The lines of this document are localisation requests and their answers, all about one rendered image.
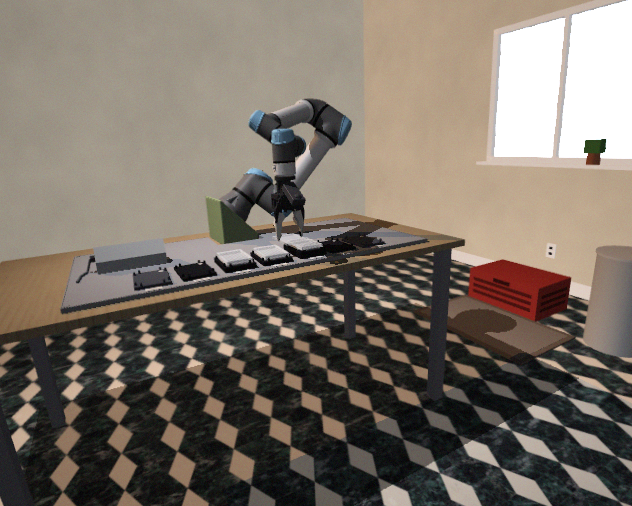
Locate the white operator panel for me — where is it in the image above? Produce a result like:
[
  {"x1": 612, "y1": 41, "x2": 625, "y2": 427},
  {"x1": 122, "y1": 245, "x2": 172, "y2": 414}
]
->
[{"x1": 79, "y1": 238, "x2": 167, "y2": 279}]

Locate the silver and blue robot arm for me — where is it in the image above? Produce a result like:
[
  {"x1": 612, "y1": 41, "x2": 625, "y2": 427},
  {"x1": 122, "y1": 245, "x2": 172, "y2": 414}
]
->
[{"x1": 219, "y1": 99, "x2": 352, "y2": 222}]

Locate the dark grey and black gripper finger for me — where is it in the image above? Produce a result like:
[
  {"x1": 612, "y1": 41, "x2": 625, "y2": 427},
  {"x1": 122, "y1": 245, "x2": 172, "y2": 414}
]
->
[
  {"x1": 273, "y1": 203, "x2": 285, "y2": 241},
  {"x1": 293, "y1": 205, "x2": 304, "y2": 237}
]

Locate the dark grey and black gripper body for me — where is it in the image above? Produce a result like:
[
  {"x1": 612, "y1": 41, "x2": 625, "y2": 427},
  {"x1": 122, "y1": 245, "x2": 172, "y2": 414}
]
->
[{"x1": 271, "y1": 175, "x2": 299, "y2": 212}]

